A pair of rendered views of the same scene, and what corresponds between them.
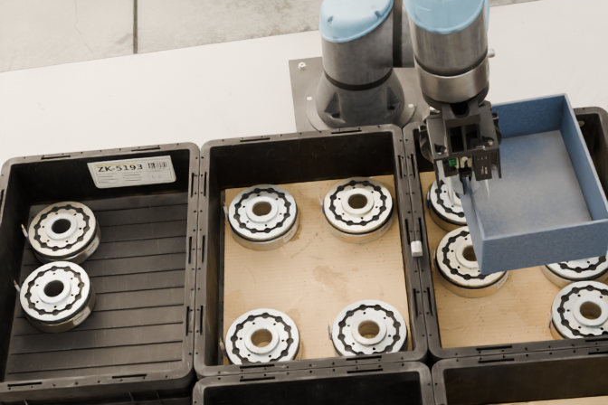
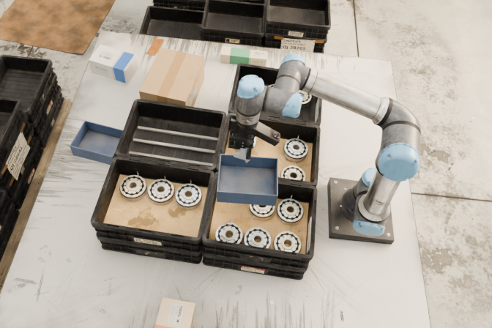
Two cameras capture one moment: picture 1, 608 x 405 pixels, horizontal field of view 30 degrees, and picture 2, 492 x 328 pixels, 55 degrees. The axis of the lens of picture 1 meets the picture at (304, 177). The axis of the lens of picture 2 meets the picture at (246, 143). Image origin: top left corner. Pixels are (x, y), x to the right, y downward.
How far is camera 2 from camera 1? 1.39 m
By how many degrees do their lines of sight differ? 50
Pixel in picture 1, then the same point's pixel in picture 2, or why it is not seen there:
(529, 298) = (244, 222)
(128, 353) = not seen: hidden behind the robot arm
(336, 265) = not seen: hidden behind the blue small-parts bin
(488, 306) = (244, 209)
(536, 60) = (386, 286)
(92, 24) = not seen: outside the picture
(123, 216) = (306, 114)
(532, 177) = (254, 189)
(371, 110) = (348, 200)
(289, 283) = (268, 154)
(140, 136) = (359, 138)
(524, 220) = (237, 181)
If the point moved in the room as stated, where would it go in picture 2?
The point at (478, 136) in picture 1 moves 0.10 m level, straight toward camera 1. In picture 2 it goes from (234, 132) to (204, 123)
